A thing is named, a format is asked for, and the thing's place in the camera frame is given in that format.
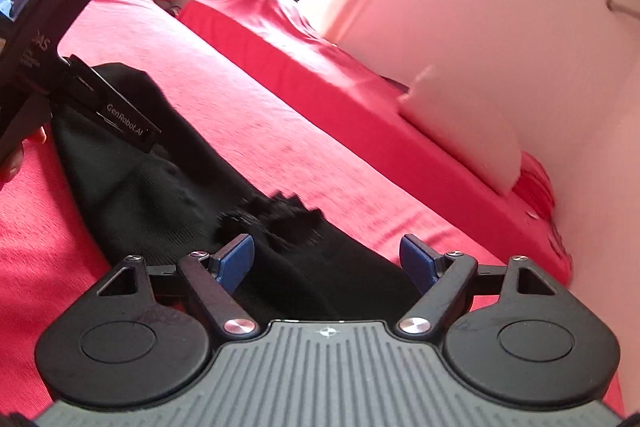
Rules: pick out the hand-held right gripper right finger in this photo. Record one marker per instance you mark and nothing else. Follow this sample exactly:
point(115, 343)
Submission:
point(417, 264)

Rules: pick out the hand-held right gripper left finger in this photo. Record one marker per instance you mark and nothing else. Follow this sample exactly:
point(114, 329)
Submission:
point(237, 264)

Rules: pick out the black knit pants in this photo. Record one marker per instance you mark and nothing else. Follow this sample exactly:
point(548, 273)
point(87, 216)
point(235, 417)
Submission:
point(140, 187)

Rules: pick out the person's left hand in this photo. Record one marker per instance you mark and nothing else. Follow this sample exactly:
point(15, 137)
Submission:
point(12, 167)

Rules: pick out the red ruffled pillow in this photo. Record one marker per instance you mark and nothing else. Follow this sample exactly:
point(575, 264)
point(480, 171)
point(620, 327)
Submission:
point(537, 192)

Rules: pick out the pale pink pillow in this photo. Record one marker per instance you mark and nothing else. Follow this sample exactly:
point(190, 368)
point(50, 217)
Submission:
point(465, 132)

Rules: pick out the pink bed blanket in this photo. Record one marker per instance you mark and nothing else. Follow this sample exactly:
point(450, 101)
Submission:
point(225, 117)

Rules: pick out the red bed sheet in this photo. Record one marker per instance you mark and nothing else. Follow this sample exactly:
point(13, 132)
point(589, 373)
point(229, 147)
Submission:
point(325, 72)

